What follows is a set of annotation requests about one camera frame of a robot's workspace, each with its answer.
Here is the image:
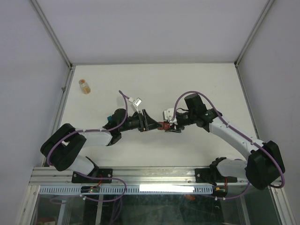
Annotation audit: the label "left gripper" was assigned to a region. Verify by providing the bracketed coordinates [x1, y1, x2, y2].
[120, 109, 162, 132]

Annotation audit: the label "red pill box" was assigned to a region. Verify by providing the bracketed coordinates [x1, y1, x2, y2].
[158, 121, 170, 131]

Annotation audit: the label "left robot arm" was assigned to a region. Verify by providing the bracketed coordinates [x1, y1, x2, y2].
[40, 108, 162, 171]

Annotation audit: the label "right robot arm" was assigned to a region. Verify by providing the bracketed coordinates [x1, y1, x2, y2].
[163, 91, 285, 190]

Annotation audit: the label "small glass vial orange pills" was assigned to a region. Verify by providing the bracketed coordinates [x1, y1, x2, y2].
[79, 79, 91, 94]

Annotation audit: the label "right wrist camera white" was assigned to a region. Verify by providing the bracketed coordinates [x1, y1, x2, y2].
[163, 108, 177, 124]

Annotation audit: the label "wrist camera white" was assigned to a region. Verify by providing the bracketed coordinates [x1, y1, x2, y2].
[163, 108, 177, 124]
[132, 97, 142, 112]

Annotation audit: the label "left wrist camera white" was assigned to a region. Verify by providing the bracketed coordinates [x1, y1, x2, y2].
[132, 97, 142, 112]

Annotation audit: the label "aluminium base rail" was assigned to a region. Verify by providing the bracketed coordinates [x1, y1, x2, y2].
[29, 165, 282, 187]

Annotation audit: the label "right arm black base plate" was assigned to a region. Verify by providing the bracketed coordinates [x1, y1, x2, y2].
[195, 168, 238, 186]

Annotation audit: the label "aluminium frame post right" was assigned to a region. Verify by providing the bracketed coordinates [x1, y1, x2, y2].
[234, 0, 276, 67]

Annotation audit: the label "aluminium frame post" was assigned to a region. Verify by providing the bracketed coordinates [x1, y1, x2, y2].
[29, 0, 73, 69]
[234, 0, 276, 67]

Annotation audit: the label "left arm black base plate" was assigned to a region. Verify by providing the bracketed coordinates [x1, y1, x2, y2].
[71, 168, 113, 184]

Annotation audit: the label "aluminium frame post left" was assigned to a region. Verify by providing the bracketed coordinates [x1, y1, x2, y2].
[29, 0, 73, 69]

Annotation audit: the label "grey slotted cable duct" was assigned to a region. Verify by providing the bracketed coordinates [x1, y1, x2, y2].
[39, 184, 213, 195]

